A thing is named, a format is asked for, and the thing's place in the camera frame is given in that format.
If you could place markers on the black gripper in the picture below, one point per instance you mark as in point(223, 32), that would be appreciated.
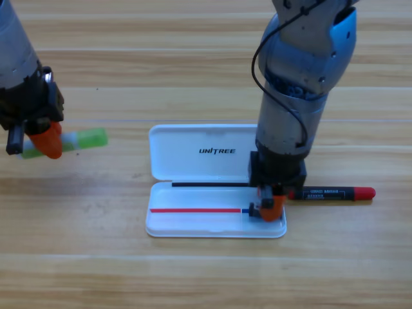
point(278, 172)
point(30, 103)

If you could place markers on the green and white highlighter pen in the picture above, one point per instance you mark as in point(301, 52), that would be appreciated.
point(91, 137)

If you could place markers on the red and black marker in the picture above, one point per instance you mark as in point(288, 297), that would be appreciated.
point(331, 193)

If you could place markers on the white Unitree pencil case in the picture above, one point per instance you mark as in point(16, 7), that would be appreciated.
point(199, 161)

